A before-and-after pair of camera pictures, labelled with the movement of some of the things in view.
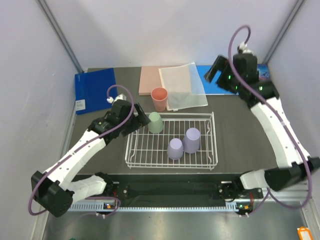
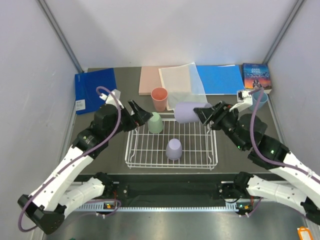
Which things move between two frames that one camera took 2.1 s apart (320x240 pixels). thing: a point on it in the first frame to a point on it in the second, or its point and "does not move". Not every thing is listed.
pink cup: [159, 95] does not move
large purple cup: [191, 141] to [184, 112]
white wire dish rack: [177, 140] does not move
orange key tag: [304, 233] does not move
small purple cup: [175, 149] does not move
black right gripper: [220, 64] to [215, 114]
